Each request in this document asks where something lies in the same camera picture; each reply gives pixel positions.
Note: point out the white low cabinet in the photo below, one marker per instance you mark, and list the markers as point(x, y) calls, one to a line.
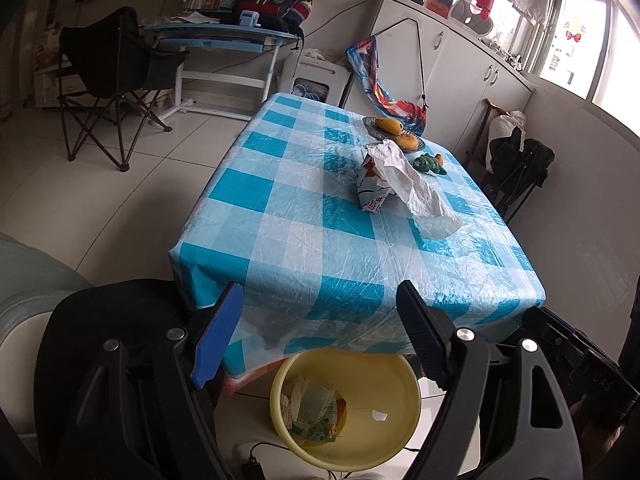
point(55, 80)

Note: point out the colourful printed sling bag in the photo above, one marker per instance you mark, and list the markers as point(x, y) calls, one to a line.
point(400, 110)

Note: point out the white plastic appliance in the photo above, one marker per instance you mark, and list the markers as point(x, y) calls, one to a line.
point(470, 15)

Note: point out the dark striped backpack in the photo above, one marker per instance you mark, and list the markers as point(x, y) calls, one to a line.
point(270, 2)

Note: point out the yellow mango with dark spot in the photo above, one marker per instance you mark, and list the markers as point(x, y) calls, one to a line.
point(389, 125)

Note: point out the blue white study desk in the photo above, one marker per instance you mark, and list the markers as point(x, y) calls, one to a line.
point(220, 35)

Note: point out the green plush toy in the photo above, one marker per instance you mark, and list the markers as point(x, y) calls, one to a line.
point(427, 162)

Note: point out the white plastic bag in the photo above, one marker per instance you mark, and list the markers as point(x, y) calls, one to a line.
point(415, 195)

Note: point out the pink table cloth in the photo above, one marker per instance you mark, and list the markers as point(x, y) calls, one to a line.
point(237, 385)

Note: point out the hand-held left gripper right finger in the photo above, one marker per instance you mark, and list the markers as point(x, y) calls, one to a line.
point(422, 332)

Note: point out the white stuffed bag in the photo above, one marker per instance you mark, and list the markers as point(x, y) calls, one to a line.
point(505, 125)

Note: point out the dark glass fruit plate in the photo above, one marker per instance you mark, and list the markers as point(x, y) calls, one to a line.
point(372, 127)

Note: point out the small light blue device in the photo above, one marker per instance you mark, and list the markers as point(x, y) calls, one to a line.
point(249, 19)

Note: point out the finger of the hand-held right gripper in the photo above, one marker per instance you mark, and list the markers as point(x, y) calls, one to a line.
point(550, 332)

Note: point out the green printed wrapper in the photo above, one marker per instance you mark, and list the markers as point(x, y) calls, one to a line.
point(317, 410)

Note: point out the person's right hand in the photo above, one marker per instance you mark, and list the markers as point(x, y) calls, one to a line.
point(600, 440)

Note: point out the pale green sofa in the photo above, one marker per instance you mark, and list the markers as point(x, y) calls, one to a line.
point(30, 285)

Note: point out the yellow plastic bin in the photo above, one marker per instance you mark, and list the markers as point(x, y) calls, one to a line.
point(390, 440)

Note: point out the folded black camping chair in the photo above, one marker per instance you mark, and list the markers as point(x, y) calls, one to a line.
point(525, 160)

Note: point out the white plastic stool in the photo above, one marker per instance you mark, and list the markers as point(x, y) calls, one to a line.
point(320, 67)

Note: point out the blue white checked tablecloth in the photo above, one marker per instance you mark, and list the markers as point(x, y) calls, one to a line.
point(310, 220)

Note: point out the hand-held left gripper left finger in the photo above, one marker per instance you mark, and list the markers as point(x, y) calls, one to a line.
point(217, 340)

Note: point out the window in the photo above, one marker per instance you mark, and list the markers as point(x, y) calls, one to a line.
point(620, 60)

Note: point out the open black camping chair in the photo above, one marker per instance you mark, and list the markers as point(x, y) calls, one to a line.
point(120, 55)

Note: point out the dark wooden chair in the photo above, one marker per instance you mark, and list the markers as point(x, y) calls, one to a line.
point(479, 135)

